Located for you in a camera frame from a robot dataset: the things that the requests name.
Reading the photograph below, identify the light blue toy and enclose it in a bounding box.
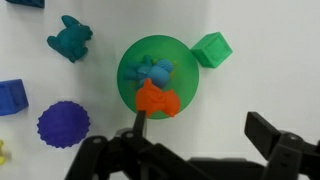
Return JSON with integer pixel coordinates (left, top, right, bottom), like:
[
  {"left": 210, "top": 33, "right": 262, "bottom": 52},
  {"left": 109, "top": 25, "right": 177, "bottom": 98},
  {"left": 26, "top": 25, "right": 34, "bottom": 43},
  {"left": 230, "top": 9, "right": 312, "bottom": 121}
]
[{"left": 123, "top": 54, "right": 175, "bottom": 90}]

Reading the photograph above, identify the green cube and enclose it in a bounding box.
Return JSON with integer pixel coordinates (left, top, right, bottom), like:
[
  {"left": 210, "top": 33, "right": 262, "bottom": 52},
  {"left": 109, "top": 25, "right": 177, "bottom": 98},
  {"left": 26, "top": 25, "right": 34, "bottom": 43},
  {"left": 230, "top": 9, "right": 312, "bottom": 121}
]
[{"left": 190, "top": 31, "right": 234, "bottom": 70}]

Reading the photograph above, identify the yellow star toy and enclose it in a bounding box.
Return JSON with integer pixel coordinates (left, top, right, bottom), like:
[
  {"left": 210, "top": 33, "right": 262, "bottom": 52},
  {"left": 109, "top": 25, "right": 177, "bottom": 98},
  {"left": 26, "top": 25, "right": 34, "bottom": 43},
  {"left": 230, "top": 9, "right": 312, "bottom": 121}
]
[{"left": 0, "top": 139, "right": 8, "bottom": 166}]

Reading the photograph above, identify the purple textured ball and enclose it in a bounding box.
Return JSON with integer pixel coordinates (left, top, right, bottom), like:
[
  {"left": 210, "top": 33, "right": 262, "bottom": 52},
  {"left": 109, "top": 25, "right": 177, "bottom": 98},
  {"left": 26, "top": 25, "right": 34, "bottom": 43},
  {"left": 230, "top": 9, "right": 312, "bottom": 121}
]
[{"left": 36, "top": 100, "right": 91, "bottom": 150}]

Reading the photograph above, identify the dark teal blue cube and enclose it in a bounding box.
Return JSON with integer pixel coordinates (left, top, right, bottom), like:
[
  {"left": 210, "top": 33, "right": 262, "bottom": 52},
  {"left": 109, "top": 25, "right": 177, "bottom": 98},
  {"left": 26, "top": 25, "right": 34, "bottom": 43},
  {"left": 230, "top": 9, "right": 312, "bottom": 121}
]
[{"left": 4, "top": 0, "right": 46, "bottom": 10}]

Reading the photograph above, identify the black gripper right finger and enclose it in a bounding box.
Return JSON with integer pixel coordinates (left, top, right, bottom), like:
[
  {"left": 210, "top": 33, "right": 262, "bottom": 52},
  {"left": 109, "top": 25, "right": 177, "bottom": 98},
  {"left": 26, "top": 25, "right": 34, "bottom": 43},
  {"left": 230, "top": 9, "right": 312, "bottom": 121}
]
[{"left": 244, "top": 111, "right": 320, "bottom": 180}]

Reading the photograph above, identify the teal animal toy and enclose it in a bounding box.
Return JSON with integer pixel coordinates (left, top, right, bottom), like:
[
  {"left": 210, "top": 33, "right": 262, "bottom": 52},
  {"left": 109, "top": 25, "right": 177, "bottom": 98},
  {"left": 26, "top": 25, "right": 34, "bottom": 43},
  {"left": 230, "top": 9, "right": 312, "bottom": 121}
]
[{"left": 46, "top": 14, "right": 94, "bottom": 64}]

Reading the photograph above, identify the green bowl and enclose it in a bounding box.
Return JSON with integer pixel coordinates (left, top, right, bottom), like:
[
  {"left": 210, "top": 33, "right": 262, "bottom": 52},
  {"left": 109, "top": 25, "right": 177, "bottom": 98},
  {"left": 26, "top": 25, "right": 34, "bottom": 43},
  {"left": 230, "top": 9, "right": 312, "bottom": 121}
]
[{"left": 116, "top": 34, "right": 200, "bottom": 120}]

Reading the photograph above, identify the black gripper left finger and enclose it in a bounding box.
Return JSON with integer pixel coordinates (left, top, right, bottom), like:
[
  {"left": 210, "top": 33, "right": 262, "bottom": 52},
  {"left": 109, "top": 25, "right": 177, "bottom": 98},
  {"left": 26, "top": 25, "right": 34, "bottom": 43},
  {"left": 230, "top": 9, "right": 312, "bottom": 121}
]
[{"left": 64, "top": 109, "right": 201, "bottom": 180}]

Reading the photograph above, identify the orange toy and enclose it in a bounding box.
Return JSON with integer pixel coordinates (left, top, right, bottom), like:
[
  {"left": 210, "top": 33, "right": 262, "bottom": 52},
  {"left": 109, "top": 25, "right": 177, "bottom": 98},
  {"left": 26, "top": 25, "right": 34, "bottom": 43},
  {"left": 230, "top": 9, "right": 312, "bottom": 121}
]
[{"left": 134, "top": 78, "right": 181, "bottom": 119}]

